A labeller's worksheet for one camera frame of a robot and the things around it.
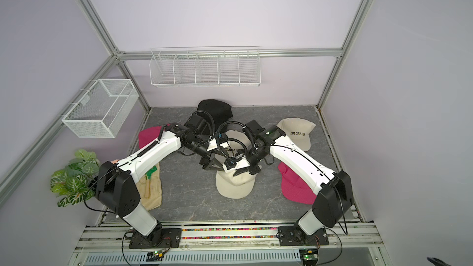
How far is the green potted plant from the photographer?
2.00 ft

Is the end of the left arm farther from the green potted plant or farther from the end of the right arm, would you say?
the green potted plant

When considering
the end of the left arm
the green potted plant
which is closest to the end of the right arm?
the end of the left arm
